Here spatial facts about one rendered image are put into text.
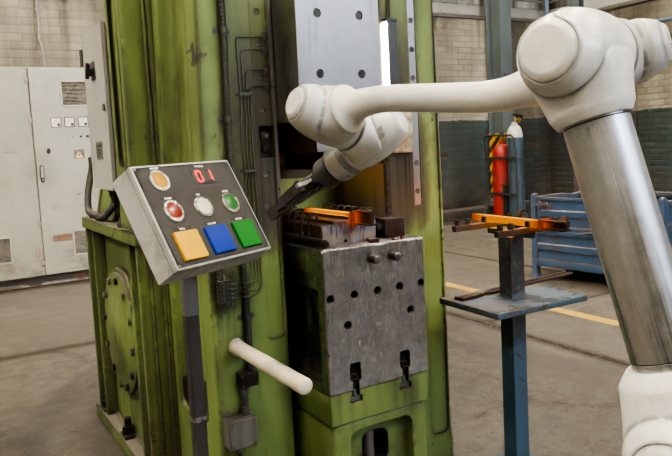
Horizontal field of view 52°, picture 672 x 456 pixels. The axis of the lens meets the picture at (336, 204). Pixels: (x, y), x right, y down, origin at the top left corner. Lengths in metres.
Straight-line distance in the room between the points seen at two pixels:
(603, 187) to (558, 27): 0.24
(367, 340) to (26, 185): 5.36
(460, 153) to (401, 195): 7.83
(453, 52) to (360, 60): 8.11
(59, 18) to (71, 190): 1.89
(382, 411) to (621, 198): 1.39
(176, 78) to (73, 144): 4.80
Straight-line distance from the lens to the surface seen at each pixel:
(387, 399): 2.28
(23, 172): 7.13
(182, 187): 1.76
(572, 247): 5.89
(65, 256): 7.24
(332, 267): 2.06
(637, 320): 1.09
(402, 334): 2.25
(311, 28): 2.11
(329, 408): 2.18
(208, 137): 2.09
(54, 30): 7.94
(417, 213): 2.48
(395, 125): 1.50
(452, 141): 10.15
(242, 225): 1.81
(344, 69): 2.15
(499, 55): 10.58
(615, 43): 1.10
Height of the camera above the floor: 1.23
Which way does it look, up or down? 5 degrees down
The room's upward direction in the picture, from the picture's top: 3 degrees counter-clockwise
